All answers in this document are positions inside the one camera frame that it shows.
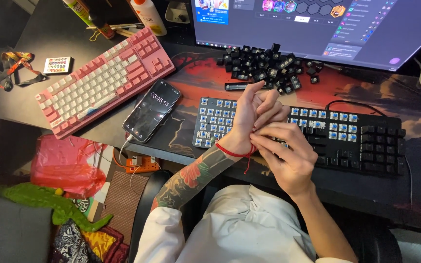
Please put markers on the person's right hand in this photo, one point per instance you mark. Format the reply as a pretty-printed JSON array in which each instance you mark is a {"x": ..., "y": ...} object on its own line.
[{"x": 292, "y": 160}]

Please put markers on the person's left hand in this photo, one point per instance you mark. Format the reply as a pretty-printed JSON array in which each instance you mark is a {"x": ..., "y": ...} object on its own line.
[{"x": 243, "y": 124}]

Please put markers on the person's right fingers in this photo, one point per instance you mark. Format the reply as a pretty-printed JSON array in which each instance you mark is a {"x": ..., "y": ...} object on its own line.
[{"x": 269, "y": 140}]

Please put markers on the long black spacebar keycap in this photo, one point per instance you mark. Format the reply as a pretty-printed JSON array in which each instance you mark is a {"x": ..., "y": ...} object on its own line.
[{"x": 236, "y": 86}]

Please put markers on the pile of black keycaps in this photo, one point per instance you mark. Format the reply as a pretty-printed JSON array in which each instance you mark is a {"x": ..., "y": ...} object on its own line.
[{"x": 265, "y": 67}]

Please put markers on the black mechanical keyboard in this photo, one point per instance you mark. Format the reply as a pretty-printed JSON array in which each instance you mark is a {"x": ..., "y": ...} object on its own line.
[{"x": 349, "y": 142}]

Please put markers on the white shirt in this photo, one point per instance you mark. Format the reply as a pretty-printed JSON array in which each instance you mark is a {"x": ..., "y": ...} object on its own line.
[{"x": 239, "y": 226}]

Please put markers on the red and black desk mat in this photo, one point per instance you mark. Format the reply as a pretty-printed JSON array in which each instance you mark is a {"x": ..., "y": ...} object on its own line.
[{"x": 360, "y": 91}]

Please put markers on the computer monitor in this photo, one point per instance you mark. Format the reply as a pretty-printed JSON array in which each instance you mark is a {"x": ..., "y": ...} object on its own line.
[{"x": 305, "y": 33}]

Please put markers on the black smartphone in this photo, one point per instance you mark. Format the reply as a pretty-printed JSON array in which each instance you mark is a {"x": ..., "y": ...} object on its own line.
[{"x": 152, "y": 109}]

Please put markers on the orange power strip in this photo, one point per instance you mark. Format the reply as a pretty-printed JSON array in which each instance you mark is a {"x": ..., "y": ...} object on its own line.
[{"x": 143, "y": 166}]

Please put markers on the black chair armrest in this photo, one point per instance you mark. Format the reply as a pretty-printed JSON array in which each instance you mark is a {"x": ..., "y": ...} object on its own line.
[
  {"x": 378, "y": 244},
  {"x": 148, "y": 208}
]

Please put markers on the brown woven mat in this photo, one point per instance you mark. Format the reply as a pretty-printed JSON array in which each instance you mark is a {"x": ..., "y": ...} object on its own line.
[{"x": 122, "y": 204}]

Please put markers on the white bottle orange cap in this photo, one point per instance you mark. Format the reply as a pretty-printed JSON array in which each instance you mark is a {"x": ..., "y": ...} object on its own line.
[{"x": 151, "y": 16}]

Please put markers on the pink and white keyboard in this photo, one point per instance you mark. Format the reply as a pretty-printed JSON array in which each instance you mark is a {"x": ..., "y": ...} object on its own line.
[{"x": 101, "y": 84}]

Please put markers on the wooden sticks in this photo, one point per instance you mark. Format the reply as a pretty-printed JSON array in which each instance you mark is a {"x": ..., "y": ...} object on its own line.
[{"x": 122, "y": 28}]

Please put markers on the yellow rubber band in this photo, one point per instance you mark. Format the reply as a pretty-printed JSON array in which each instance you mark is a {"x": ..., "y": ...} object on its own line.
[{"x": 94, "y": 35}]

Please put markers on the red plastic bag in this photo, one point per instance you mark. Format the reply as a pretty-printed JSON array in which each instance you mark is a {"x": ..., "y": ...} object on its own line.
[{"x": 64, "y": 168}]

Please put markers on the heap of patterned cloths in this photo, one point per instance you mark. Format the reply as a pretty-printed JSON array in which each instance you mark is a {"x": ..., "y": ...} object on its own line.
[{"x": 82, "y": 244}]

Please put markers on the green and yellow spray can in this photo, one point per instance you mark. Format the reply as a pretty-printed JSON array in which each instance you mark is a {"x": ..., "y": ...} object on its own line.
[{"x": 86, "y": 16}]

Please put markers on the small white box coloured dots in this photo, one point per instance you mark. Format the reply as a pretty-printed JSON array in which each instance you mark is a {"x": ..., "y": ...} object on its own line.
[{"x": 57, "y": 65}]

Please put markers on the green plush toy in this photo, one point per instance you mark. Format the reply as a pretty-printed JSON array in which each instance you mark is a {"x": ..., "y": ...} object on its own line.
[{"x": 46, "y": 201}]

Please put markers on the grey cushion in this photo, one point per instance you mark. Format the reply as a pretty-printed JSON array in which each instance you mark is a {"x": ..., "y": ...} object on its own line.
[{"x": 13, "y": 230}]

